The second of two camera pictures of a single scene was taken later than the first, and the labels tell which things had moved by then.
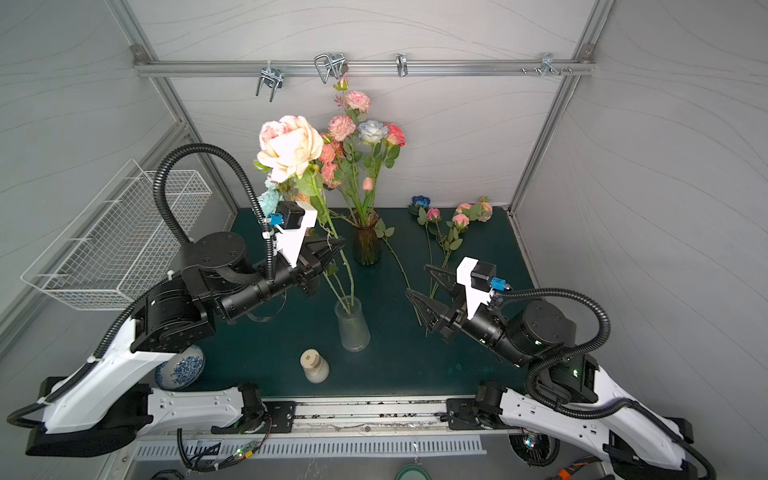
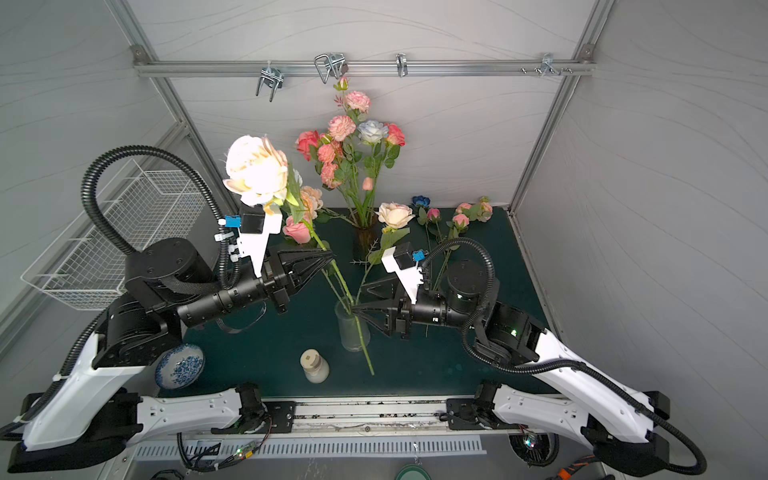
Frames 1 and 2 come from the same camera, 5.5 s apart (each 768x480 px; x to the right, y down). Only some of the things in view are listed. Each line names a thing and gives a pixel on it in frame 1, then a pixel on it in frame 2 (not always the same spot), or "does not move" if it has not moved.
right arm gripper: (452, 315) -> (403, 318)
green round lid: (413, 472) does not move
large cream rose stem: (288, 147) -> (258, 174)
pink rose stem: (395, 137) does not move
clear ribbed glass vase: (354, 330) does not move
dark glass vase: (366, 244) does not move
